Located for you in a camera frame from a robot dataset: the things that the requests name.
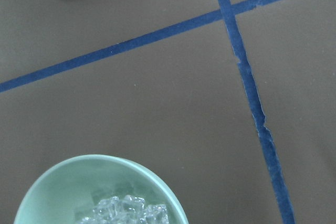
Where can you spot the light green bowl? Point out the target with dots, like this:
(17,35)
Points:
(68,190)

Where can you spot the ice cubes in green bowl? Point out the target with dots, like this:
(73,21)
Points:
(129,209)

